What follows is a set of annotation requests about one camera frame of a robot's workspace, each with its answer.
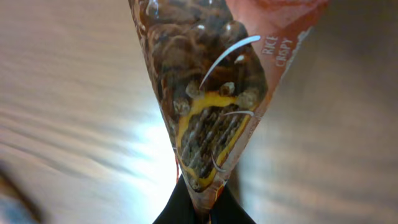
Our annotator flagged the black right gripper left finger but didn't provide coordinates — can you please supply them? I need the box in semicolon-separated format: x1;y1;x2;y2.
153;175;197;224

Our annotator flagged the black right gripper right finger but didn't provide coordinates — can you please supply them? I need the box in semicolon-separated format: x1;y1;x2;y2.
214;186;256;224

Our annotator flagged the orange brown snack bar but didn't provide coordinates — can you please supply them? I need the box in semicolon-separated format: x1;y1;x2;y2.
129;0;328;218

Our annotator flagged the small orange box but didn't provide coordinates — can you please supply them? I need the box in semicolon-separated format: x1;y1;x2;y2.
1;162;45;224

